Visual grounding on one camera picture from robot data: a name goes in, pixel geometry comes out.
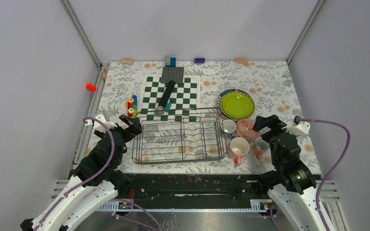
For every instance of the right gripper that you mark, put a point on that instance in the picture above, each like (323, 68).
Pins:
(272, 121)

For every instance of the left wooden cork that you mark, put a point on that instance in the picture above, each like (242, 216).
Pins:
(126, 62)

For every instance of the teal block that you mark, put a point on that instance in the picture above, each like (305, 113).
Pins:
(167, 107)

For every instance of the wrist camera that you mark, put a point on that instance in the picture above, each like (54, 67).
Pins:
(100, 123)
(301, 128)

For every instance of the grey blue mug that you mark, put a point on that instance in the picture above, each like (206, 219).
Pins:
(228, 127)

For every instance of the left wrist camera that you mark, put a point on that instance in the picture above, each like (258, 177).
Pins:
(100, 123)

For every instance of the blue white patterned bowl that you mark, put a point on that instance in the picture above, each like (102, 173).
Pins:
(244, 129)

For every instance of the right wooden cork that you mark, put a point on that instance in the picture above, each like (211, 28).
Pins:
(242, 62)

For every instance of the lime green plate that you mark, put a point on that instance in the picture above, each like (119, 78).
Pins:
(237, 104)

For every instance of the small pink mug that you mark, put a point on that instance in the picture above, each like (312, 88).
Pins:
(260, 147)

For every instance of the grey blue toy bricks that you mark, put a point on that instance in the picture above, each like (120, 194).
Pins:
(170, 61)

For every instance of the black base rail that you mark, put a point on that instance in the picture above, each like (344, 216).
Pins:
(189, 191)

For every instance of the green white chessboard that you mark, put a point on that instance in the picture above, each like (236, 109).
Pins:
(184, 96)

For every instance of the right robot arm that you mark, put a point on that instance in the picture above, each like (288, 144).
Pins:
(291, 185)

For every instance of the white plate green red rim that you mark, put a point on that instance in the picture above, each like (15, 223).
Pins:
(221, 95)

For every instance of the black microphone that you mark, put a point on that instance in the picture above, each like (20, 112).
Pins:
(159, 110)

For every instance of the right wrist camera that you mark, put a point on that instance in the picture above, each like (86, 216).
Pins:
(301, 128)

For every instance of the purple toy brick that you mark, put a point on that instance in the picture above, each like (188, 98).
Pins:
(199, 60)

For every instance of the black wire dish rack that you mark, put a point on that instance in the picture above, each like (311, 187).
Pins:
(180, 136)

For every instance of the orange cylinder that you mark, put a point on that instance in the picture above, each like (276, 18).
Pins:
(91, 87)

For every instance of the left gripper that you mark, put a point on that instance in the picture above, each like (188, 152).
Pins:
(134, 129)

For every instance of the wooden cork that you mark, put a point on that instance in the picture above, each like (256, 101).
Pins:
(126, 62)
(242, 62)

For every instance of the large pink mug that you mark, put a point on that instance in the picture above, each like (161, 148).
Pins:
(237, 150)

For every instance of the grey building baseplate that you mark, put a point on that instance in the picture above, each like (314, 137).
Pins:
(175, 74)

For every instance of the colourful toy block stack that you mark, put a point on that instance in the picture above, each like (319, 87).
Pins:
(132, 106)

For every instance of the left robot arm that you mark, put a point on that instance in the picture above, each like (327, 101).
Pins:
(95, 180)

